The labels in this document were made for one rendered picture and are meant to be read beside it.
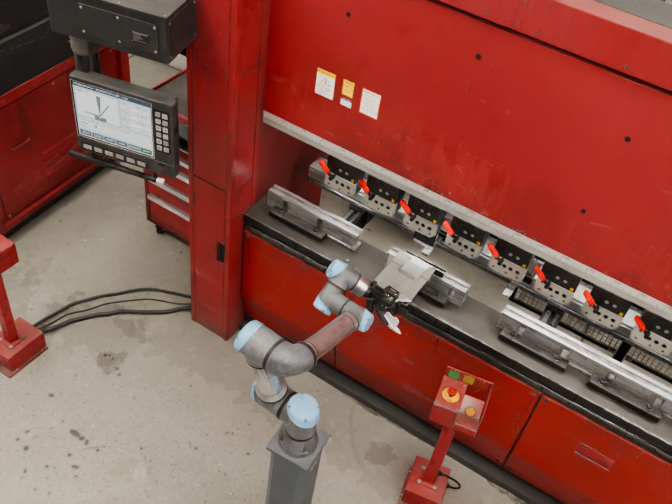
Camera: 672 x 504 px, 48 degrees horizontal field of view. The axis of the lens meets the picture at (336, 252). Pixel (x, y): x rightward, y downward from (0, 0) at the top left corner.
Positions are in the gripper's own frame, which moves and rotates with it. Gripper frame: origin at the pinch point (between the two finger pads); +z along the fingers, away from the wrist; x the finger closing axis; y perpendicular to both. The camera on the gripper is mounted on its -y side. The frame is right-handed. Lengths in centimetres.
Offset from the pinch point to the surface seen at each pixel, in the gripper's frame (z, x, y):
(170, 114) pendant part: -113, 34, -18
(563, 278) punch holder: 44, 36, 30
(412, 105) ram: -40, 61, 33
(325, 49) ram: -78, 72, 21
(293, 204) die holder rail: -47, 63, -57
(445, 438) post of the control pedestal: 57, -8, -46
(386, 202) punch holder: -20, 54, -11
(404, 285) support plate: 4.8, 31.1, -22.5
